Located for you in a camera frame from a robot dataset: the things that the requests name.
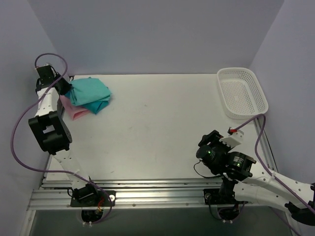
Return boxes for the mint green t shirt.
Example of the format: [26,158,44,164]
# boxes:
[65,78,112,106]

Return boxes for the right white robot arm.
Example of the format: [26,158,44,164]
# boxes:
[196,130,315,226]

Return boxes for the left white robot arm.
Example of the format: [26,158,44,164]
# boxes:
[28,64,99,206]

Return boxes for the folded pink t shirt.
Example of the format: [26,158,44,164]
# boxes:
[60,95,90,120]

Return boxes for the folded teal t shirt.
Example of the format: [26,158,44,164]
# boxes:
[82,100,109,115]

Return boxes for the white perforated plastic basket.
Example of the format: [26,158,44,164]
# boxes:
[217,67,269,119]

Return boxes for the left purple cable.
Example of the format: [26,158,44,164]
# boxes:
[10,53,116,225]

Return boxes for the purple cable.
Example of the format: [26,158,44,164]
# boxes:
[10,53,116,225]
[219,113,315,236]

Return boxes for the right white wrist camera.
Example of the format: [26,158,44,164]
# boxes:
[219,127,244,148]

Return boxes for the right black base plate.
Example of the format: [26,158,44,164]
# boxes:
[203,188,249,205]

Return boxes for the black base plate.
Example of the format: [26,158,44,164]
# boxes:
[70,190,116,207]
[203,188,249,205]

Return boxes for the black looped cable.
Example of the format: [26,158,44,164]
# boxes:
[193,161,222,179]

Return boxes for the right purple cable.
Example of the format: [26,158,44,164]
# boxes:
[219,113,315,236]

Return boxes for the aluminium frame rail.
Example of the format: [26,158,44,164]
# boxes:
[27,73,295,212]

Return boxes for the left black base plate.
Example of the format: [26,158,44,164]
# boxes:
[70,190,116,207]

